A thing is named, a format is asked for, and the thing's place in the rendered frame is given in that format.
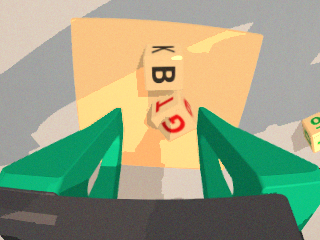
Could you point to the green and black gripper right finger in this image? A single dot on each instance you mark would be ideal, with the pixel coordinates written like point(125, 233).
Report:
point(256, 167)

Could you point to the orange flat mat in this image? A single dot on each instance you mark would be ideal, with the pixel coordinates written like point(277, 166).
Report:
point(219, 65)

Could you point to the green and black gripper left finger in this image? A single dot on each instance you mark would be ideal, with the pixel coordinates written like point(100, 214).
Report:
point(65, 167)

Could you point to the beige letter block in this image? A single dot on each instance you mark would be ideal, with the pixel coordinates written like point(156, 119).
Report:
point(311, 129)
point(173, 115)
point(163, 67)

